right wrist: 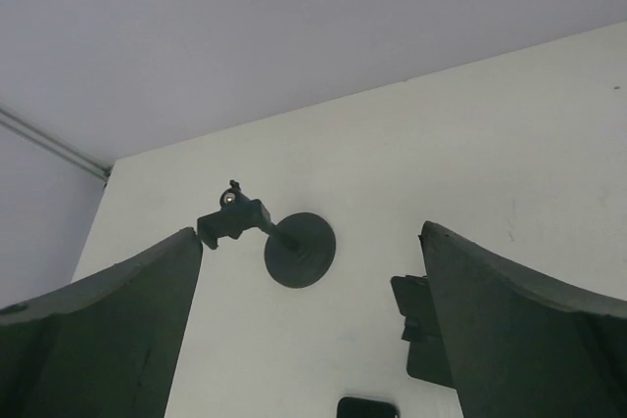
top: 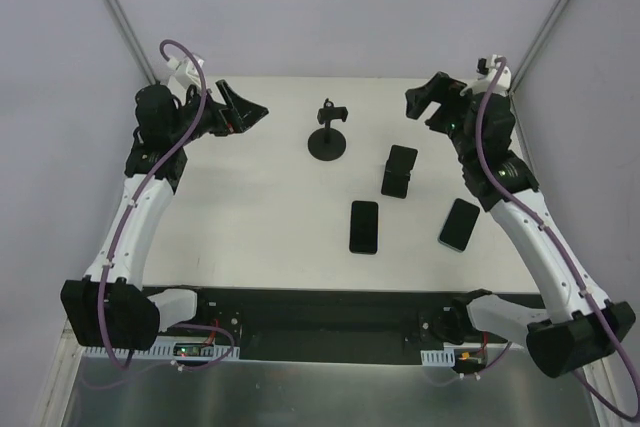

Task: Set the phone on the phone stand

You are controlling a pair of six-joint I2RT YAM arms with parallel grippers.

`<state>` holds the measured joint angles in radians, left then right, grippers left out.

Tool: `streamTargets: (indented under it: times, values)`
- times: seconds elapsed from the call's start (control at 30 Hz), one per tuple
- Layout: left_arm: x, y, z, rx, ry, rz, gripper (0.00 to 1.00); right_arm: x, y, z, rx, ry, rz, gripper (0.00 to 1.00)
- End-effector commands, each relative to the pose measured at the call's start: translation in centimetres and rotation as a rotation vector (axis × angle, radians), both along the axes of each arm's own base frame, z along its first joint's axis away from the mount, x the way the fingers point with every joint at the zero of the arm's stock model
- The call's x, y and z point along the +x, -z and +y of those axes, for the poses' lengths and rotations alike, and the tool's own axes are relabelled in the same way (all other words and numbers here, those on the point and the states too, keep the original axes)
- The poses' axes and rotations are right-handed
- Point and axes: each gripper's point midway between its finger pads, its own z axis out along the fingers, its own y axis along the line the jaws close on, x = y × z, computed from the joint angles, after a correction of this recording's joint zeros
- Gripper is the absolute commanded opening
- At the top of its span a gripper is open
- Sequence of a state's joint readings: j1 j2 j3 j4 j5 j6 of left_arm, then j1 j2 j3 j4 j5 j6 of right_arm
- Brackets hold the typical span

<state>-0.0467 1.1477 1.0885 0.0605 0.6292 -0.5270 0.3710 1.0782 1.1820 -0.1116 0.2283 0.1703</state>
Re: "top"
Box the left white cable duct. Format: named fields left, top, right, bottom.
left=84, top=344, right=242, bottom=362

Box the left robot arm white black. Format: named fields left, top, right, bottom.
left=60, top=80, right=269, bottom=351

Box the black round-base phone stand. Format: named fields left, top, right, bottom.
left=307, top=98, right=349, bottom=162

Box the black folding phone stand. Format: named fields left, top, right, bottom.
left=381, top=145, right=418, bottom=199

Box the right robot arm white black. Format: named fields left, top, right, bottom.
left=405, top=72, right=636, bottom=378

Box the right aluminium frame post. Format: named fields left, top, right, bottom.
left=511, top=0, right=572, bottom=92

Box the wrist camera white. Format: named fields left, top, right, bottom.
left=460, top=54, right=512, bottom=96
left=166, top=55, right=204, bottom=91

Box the right white cable duct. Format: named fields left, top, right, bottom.
left=420, top=348, right=456, bottom=368

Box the black smartphone teal edge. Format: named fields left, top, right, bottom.
left=438, top=198, right=480, bottom=252

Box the white cable duct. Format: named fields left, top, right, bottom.
left=420, top=348, right=456, bottom=368
left=84, top=344, right=242, bottom=362

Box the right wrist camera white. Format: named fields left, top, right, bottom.
left=460, top=54, right=512, bottom=96

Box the left aluminium frame post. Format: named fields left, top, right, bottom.
left=103, top=0, right=157, bottom=84

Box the purple cable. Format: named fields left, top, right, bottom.
left=422, top=57, right=640, bottom=421
left=79, top=39, right=236, bottom=389

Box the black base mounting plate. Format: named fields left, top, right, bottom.
left=152, top=285, right=511, bottom=363

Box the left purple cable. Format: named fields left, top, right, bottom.
left=79, top=39, right=236, bottom=389

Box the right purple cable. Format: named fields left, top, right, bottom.
left=422, top=57, right=640, bottom=421

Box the aluminium frame post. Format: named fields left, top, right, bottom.
left=103, top=0, right=157, bottom=84
left=511, top=0, right=572, bottom=92

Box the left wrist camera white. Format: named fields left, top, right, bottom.
left=166, top=55, right=204, bottom=91

